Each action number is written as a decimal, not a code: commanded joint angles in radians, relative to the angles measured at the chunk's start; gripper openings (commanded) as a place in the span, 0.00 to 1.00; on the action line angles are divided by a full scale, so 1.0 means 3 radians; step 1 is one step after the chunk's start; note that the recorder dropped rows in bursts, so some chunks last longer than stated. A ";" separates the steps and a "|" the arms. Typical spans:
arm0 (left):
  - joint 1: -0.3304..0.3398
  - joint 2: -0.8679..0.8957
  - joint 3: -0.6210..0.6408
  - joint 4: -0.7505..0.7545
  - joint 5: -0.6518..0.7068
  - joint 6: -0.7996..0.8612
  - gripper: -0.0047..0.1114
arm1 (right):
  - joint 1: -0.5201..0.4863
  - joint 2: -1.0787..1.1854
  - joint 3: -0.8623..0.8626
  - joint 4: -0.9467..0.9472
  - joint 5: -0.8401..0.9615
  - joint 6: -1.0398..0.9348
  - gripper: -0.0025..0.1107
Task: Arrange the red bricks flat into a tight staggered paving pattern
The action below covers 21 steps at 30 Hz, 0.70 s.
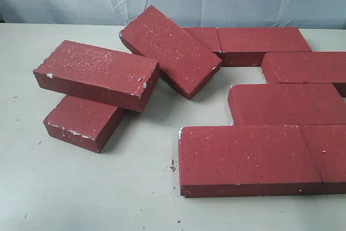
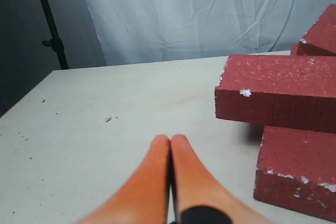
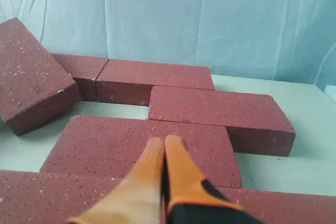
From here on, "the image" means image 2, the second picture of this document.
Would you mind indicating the black stand pole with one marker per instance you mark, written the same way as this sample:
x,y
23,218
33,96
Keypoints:
x,y
55,42

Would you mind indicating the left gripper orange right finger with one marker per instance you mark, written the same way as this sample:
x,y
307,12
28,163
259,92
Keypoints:
x,y
198,197

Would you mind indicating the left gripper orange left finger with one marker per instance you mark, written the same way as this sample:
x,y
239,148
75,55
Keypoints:
x,y
144,197

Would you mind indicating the white backdrop cloth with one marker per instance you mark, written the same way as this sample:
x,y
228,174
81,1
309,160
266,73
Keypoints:
x,y
137,31

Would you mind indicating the red brick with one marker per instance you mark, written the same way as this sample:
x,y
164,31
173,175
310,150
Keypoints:
x,y
279,90
296,170
294,50
319,40

